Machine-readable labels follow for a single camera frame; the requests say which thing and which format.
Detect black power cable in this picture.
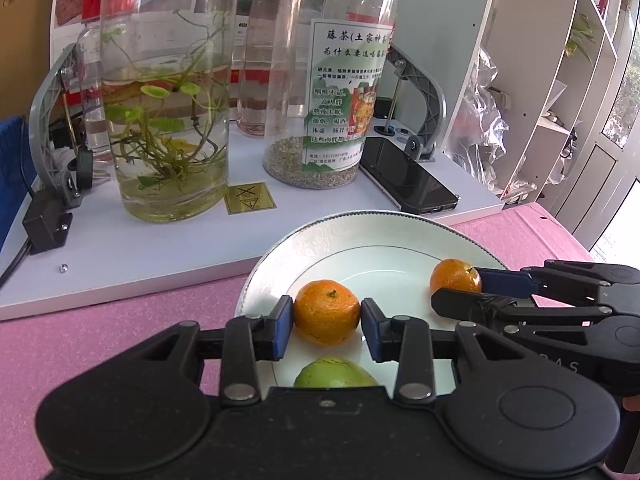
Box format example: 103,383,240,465
0,238,34,288

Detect white shelving unit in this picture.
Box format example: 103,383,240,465
394,0,617,188

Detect white platform board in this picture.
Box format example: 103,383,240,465
0,123,506,322

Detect gold warning sticker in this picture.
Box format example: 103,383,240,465
224,182,277,214

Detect small mandarin orange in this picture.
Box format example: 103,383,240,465
430,259,482,295
293,280,360,347

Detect red-capped clear bottle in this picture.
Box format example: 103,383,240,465
76,0,112,162

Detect slim clear bottle behind jar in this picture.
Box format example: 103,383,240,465
236,0,280,136

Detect pink tablecloth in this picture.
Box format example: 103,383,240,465
1,204,590,479

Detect tall glass vase with plant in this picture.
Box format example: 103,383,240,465
100,0,236,223

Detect black smartphone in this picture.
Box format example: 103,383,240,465
360,136,459,214

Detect cardboard box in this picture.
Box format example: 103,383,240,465
0,0,52,119

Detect white round plate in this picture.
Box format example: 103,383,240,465
234,210,509,390

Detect crumpled plastic wrap on shelf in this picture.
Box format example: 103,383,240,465
444,48,509,194

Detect large oblong green fruit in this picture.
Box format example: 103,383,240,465
294,356,378,389

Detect blue power box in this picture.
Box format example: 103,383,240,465
0,116,36,245

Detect black adapter block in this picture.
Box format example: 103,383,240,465
23,190,73,255

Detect clear plastic jar with label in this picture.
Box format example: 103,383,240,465
262,0,398,190

